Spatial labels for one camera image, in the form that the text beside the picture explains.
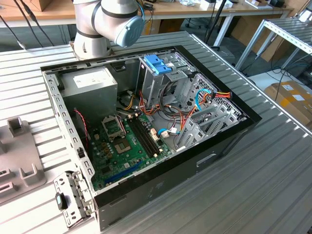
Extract grey parts rack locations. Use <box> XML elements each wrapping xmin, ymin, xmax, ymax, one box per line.
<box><xmin>0</xmin><ymin>117</ymin><xmax>47</xmax><ymax>206</ymax></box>

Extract large brown cardboard sheet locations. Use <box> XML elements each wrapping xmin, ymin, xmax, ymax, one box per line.
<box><xmin>230</xmin><ymin>14</ymin><xmax>293</xmax><ymax>63</ymax></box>

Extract black RAM slot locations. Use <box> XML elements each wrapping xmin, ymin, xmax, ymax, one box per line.
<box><xmin>133</xmin><ymin>117</ymin><xmax>161</xmax><ymax>156</ymax></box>
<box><xmin>127</xmin><ymin>118</ymin><xmax>155</xmax><ymax>158</ymax></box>

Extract grey power supply box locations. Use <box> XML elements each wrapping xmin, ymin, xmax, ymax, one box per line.
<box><xmin>59</xmin><ymin>66</ymin><xmax>119</xmax><ymax>124</ymax></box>

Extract green motherboard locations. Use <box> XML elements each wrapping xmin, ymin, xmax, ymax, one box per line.
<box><xmin>89</xmin><ymin>112</ymin><xmax>173</xmax><ymax>192</ymax></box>

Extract small cardboard box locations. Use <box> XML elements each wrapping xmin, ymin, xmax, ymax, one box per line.
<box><xmin>29</xmin><ymin>0</ymin><xmax>53</xmax><ymax>12</ymax></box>

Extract multicolour wire bundle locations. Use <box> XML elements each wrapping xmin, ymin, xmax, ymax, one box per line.
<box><xmin>117</xmin><ymin>90</ymin><xmax>195</xmax><ymax>137</ymax></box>

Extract grey metal drive cage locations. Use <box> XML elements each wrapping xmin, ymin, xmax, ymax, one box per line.
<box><xmin>136</xmin><ymin>55</ymin><xmax>195</xmax><ymax>111</ymax></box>

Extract long wooden desk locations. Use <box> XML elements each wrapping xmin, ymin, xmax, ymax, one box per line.
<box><xmin>0</xmin><ymin>0</ymin><xmax>294</xmax><ymax>47</ymax></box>

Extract CPU socket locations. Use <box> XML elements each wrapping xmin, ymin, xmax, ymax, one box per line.
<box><xmin>114</xmin><ymin>136</ymin><xmax>134</xmax><ymax>156</ymax></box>

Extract metal socket cover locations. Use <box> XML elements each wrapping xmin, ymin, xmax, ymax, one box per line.
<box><xmin>100</xmin><ymin>115</ymin><xmax>127</xmax><ymax>140</ymax></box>

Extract black blue case latch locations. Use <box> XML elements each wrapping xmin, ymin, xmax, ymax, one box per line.
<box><xmin>55</xmin><ymin>192</ymin><xmax>69</xmax><ymax>211</ymax></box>

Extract blue wire white plug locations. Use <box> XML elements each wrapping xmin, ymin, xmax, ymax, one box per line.
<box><xmin>157</xmin><ymin>128</ymin><xmax>182</xmax><ymax>138</ymax></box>

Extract grey metal disk bay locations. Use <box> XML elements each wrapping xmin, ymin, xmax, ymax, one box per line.
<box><xmin>174</xmin><ymin>103</ymin><xmax>248</xmax><ymax>152</ymax></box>

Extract brown cardboard box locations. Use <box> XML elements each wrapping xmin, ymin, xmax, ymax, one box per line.
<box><xmin>264</xmin><ymin>80</ymin><xmax>312</xmax><ymax>127</ymax></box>

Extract black stand pole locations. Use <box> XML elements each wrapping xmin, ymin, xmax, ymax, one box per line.
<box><xmin>204</xmin><ymin>0</ymin><xmax>229</xmax><ymax>48</ymax></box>

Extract blue plastic drive latch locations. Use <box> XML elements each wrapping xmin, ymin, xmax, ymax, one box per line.
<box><xmin>143</xmin><ymin>55</ymin><xmax>180</xmax><ymax>76</ymax></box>

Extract blue expansion slot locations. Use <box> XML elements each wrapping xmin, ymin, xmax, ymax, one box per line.
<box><xmin>104</xmin><ymin>159</ymin><xmax>144</xmax><ymax>185</ymax></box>

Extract blue data wire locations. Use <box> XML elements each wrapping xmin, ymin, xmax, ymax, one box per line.
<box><xmin>194</xmin><ymin>89</ymin><xmax>213</xmax><ymax>112</ymax></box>

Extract orange yellow power wire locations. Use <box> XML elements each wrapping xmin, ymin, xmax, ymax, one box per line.
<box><xmin>186</xmin><ymin>90</ymin><xmax>234</xmax><ymax>120</ymax></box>

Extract black open PC case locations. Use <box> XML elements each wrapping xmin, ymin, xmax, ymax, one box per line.
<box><xmin>40</xmin><ymin>45</ymin><xmax>263</xmax><ymax>232</ymax></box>

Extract red black fan wire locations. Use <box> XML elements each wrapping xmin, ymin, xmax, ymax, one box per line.
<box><xmin>74</xmin><ymin>109</ymin><xmax>91</xmax><ymax>148</ymax></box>

